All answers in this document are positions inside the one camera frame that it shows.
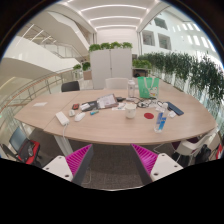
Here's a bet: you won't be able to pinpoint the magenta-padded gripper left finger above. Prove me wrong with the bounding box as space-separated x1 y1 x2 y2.
42 143 95 187

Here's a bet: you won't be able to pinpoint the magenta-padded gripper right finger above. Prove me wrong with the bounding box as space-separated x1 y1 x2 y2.
130 143 184 186

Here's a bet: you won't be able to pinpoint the clear blue-labelled water bottle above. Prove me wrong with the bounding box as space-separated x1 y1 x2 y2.
153 102 170 134

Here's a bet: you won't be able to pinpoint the white computer mouse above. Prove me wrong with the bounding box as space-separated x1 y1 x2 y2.
73 112 87 122

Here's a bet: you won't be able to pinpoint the white power strip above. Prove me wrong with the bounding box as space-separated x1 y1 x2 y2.
54 111 70 127

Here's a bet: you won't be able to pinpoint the white and maroon chair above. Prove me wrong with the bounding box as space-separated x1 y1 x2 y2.
173 129 218 166

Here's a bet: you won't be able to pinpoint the black and red office chair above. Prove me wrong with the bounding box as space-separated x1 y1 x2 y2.
0 126 42 166

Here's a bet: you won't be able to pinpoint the white patterned mug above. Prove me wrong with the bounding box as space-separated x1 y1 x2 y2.
124 102 138 120

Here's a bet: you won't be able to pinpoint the black tablet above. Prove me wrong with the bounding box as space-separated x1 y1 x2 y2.
79 100 99 113

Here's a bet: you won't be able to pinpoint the dark blue keyboard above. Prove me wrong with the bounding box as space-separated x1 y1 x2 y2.
165 101 185 117

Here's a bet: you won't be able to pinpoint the open booklet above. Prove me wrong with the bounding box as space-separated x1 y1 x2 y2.
96 93 120 110

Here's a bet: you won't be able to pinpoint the white paper slip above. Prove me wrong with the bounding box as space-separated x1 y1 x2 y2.
33 101 48 108

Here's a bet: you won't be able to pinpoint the green tote bag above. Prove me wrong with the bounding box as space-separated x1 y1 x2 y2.
136 76 160 100

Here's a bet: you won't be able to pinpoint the clear white-lidded shaker bottle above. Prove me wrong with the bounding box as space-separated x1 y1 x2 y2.
126 79 137 100

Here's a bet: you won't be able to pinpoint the planter box with plants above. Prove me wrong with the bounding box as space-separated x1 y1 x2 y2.
72 61 93 81

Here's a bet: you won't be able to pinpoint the row of green hedge plants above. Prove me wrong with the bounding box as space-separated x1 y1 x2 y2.
132 51 224 108

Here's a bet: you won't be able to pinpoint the white cabinet with plants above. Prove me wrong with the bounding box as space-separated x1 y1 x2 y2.
88 41 134 90

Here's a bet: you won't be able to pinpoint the tangled black cables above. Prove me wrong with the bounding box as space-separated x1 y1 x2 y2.
134 98 164 109

